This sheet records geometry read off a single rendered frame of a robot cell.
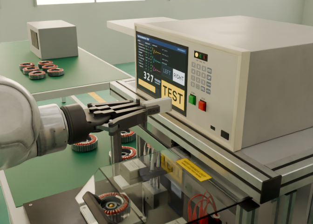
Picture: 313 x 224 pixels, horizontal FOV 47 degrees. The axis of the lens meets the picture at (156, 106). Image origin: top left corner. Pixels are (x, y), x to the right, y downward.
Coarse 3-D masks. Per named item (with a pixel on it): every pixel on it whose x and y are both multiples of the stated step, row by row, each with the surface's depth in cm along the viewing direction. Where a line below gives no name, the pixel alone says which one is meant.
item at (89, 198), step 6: (90, 192) 68; (84, 198) 67; (90, 198) 66; (96, 198) 68; (90, 204) 65; (96, 204) 64; (90, 210) 64; (96, 210) 63; (102, 210) 63; (96, 216) 62; (102, 216) 61; (102, 222) 60; (108, 222) 60; (114, 222) 61
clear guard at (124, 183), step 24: (120, 168) 76; (144, 168) 76; (168, 168) 76; (96, 192) 72; (120, 192) 67; (144, 192) 67; (168, 192) 67; (192, 192) 67; (216, 192) 67; (240, 192) 67; (120, 216) 64; (144, 216) 61; (168, 216) 61; (192, 216) 61
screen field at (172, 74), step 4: (164, 68) 90; (168, 68) 88; (172, 68) 86; (164, 72) 90; (168, 72) 88; (172, 72) 87; (176, 72) 85; (180, 72) 83; (164, 76) 90; (168, 76) 89; (172, 76) 87; (176, 76) 85; (180, 76) 84; (172, 80) 87; (176, 80) 86; (180, 80) 84
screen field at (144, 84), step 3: (141, 81) 102; (144, 81) 101; (141, 84) 103; (144, 84) 101; (147, 84) 99; (147, 87) 100; (150, 87) 98; (153, 87) 96; (153, 90) 97; (156, 90) 95; (156, 93) 96
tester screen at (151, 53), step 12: (144, 36) 96; (144, 48) 97; (156, 48) 91; (168, 48) 86; (180, 48) 82; (144, 60) 98; (156, 60) 92; (168, 60) 87; (180, 60) 83; (156, 72) 93; (156, 84) 95; (180, 84) 84; (156, 96) 96
